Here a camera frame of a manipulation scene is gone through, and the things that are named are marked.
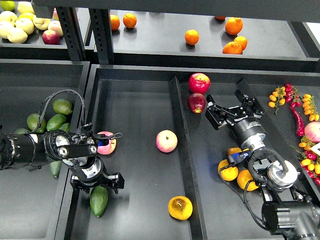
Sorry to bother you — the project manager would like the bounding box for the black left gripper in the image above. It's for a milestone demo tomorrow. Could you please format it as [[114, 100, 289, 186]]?
[[69, 156, 125, 194]]

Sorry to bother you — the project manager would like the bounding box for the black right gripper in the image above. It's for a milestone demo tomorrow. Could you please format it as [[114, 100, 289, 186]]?
[[205, 89, 266, 148]]

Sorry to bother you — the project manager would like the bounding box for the dark green avocado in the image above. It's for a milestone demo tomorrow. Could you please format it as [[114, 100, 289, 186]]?
[[90, 186, 109, 217]]

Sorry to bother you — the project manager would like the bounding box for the yellow pear stem up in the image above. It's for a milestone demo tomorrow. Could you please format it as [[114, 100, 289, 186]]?
[[167, 195, 193, 221]]

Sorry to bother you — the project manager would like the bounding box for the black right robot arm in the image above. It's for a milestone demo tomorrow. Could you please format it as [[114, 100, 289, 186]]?
[[205, 89, 320, 240]]

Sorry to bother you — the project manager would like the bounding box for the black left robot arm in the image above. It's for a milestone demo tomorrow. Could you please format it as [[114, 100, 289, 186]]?
[[0, 96, 125, 193]]

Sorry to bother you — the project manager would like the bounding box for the yellow pear upper pile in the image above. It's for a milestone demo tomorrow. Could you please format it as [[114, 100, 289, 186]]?
[[226, 147, 242, 156]]

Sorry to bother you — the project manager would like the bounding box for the yellow pear pile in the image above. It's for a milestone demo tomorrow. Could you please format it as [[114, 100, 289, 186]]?
[[217, 159, 239, 181], [236, 169, 259, 192], [226, 147, 242, 156]]

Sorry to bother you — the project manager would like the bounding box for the green avocado by tray edge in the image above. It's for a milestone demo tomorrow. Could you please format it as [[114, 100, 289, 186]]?
[[59, 122, 71, 133]]

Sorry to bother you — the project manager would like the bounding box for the yellow pear left pile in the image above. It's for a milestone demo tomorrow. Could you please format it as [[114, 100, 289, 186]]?
[[217, 159, 239, 181]]

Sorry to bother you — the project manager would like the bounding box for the yellow pear middle pile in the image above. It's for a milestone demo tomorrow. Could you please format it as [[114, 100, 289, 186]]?
[[236, 169, 259, 192]]

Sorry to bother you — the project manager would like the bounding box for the green avocado slanted middle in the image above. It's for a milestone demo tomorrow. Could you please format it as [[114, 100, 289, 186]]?
[[46, 113, 67, 131]]

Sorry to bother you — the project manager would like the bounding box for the green avocado top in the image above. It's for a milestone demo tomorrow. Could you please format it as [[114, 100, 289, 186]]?
[[52, 98, 73, 116]]

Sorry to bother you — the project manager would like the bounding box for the green avocado round left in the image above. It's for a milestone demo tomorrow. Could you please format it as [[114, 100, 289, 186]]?
[[26, 113, 47, 134]]

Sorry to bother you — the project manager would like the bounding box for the dark avocado left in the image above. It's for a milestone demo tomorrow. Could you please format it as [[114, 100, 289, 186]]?
[[13, 128, 30, 135]]

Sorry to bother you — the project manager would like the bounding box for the pink apple left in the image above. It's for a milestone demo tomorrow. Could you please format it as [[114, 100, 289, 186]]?
[[97, 139, 117, 155]]

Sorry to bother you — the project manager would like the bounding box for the pink apple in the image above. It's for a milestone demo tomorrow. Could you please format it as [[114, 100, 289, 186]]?
[[97, 139, 117, 155], [155, 130, 178, 153]]

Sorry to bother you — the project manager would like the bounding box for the dark red apple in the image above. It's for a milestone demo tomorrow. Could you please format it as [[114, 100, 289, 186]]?
[[187, 93, 206, 114]]

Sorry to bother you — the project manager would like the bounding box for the orange cherry tomato bunch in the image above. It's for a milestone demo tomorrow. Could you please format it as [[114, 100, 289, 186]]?
[[268, 86, 286, 115]]

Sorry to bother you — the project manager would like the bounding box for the bright red apple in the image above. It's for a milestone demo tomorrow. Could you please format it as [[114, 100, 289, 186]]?
[[188, 72, 211, 94]]

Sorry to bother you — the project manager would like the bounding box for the red cherry tomato bunch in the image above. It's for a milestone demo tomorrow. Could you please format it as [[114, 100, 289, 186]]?
[[285, 83, 301, 108]]

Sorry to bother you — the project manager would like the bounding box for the orange front right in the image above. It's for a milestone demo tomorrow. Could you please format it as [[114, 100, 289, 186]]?
[[222, 41, 243, 55]]

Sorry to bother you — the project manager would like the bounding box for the black left tray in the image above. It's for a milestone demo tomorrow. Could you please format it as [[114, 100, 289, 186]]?
[[0, 59, 90, 240]]

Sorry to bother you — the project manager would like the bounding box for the black tray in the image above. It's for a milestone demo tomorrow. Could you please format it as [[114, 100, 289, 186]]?
[[0, 59, 90, 240], [54, 64, 320, 240]]

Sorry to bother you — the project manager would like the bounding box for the red chili pepper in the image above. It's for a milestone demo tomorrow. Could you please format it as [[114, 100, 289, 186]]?
[[290, 102, 305, 137]]

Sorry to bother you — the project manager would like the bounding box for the orange small right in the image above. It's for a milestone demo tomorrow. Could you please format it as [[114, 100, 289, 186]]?
[[233, 36, 248, 51]]

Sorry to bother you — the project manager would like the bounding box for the yellow cherry tomato bunch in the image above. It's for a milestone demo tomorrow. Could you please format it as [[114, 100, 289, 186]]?
[[302, 94, 320, 122]]

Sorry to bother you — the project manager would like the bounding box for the pink apple centre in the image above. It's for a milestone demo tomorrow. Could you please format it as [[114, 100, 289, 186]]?
[[155, 130, 178, 153]]

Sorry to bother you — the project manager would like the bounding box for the black centre tray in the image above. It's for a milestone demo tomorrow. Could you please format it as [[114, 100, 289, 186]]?
[[54, 64, 320, 240]]

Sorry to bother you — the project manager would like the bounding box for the pink peach right edge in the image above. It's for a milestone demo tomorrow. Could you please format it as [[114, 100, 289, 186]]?
[[304, 121, 320, 143]]

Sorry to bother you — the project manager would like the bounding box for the orange large right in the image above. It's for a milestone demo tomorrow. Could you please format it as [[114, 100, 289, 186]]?
[[224, 17, 244, 36]]

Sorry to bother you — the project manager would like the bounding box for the orange centre shelf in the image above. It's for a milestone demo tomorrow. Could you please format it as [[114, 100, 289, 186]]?
[[184, 29, 200, 46]]

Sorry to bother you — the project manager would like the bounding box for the white label card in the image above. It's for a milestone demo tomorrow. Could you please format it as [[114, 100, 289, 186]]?
[[310, 142, 320, 156]]

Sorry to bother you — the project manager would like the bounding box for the mixed cherry tomato bunch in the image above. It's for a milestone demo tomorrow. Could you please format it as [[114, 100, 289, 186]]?
[[291, 135, 320, 186]]

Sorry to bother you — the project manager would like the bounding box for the orange under top shelf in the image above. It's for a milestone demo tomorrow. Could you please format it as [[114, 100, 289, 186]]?
[[215, 16, 226, 21]]

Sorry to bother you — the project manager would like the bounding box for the black shelf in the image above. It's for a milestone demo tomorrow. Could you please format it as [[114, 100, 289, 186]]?
[[0, 30, 71, 60], [112, 11, 320, 73]]

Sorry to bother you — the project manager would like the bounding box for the orange upper left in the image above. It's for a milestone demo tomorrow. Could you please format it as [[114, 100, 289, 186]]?
[[122, 13, 137, 29]]

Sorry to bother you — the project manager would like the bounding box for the black left upper shelf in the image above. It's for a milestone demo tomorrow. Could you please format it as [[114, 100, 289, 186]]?
[[0, 30, 71, 60]]

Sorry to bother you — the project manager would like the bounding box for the orange cut by post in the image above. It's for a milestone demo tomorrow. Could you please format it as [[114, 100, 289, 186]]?
[[109, 14, 120, 31]]

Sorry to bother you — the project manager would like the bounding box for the black perforated post right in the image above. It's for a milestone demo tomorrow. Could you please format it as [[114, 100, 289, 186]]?
[[88, 8, 115, 65]]

